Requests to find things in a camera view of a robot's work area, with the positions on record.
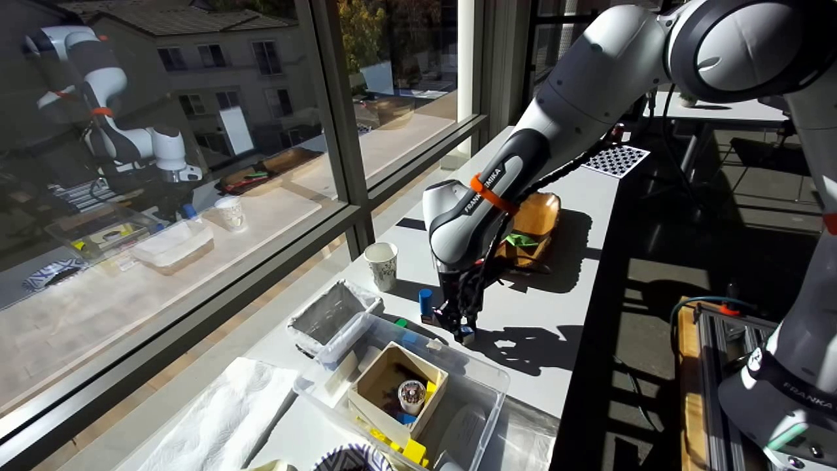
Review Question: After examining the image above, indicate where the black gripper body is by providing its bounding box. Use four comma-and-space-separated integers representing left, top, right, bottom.
433, 270, 483, 331

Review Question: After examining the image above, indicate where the blue cylinder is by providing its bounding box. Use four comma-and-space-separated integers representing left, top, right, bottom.
419, 288, 437, 323

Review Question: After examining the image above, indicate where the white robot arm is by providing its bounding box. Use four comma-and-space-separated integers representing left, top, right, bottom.
423, 0, 837, 451

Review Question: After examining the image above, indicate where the green packet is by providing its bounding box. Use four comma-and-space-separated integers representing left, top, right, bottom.
505, 233, 538, 247

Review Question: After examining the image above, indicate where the paper cup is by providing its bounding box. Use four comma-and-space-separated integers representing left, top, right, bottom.
363, 239, 398, 291

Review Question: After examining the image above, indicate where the large wooden tray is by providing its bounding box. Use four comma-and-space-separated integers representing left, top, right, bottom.
493, 192, 563, 270

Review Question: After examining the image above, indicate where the wooden box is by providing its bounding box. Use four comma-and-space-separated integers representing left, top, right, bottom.
342, 343, 448, 441

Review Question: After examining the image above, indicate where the small clear container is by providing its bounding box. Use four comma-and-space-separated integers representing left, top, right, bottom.
288, 280, 381, 357

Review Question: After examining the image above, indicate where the clear plastic bin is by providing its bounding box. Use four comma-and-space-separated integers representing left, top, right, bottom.
300, 313, 507, 471

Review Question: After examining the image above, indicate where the patterned cupcake liner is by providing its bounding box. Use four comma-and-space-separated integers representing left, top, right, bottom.
314, 444, 395, 471

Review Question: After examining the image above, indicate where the checkerboard calibration sheet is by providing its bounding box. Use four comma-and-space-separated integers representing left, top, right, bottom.
589, 143, 648, 178

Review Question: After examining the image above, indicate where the white plastic bag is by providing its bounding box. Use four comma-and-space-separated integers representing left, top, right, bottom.
139, 357, 297, 471

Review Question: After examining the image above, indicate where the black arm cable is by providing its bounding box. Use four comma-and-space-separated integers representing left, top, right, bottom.
448, 233, 507, 323

